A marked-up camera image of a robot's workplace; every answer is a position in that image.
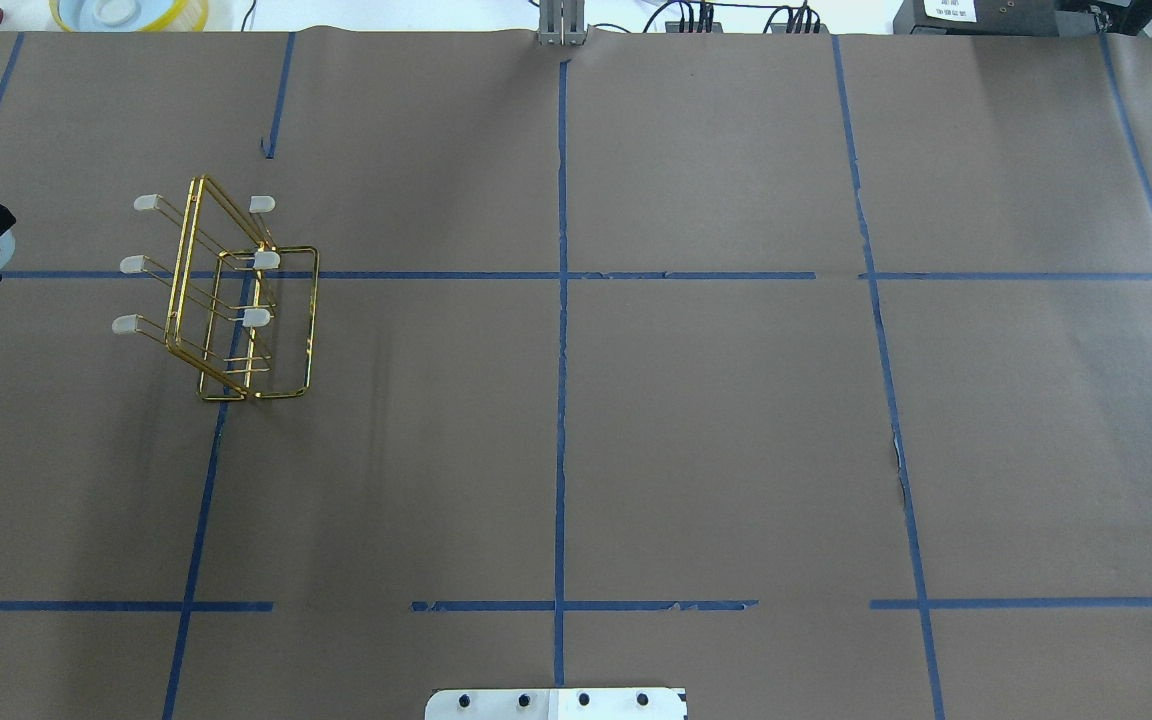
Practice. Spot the gold wire cup holder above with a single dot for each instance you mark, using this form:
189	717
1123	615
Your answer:
241	307

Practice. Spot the aluminium frame post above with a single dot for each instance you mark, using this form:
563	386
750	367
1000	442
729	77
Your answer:
561	22

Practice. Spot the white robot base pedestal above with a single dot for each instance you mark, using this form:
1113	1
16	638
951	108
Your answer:
558	703

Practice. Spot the black desktop box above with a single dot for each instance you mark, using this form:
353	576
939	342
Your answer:
993	18

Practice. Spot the yellow bowl with blue lid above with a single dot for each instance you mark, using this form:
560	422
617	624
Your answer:
130	16

